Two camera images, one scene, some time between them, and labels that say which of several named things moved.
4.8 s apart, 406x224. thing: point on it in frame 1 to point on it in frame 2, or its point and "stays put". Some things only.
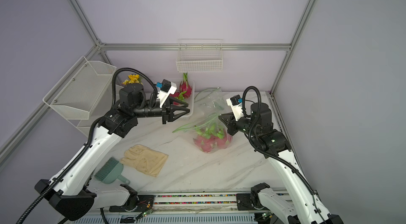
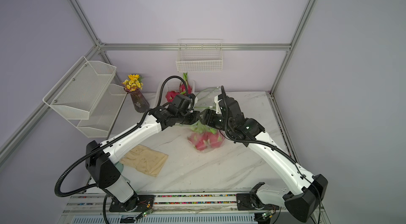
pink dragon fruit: x=185 y=86 stays put
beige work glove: x=141 y=157 stays put
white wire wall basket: x=200 y=55 stays put
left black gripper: x=167 y=110 to x=195 y=115
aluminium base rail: x=190 y=207 stays put
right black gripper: x=233 y=125 to x=211 y=116
